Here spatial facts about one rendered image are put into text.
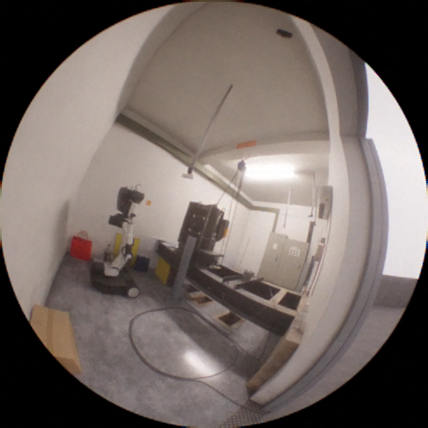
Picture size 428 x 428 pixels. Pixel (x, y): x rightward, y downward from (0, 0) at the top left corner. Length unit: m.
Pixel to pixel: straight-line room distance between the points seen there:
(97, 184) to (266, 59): 2.90
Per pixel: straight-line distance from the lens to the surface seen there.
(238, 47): 1.72
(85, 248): 2.65
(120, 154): 2.74
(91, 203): 2.64
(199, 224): 2.01
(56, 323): 1.26
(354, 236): 0.81
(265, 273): 4.69
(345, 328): 0.84
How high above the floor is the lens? 1.21
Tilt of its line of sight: 8 degrees up
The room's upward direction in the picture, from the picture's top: 17 degrees clockwise
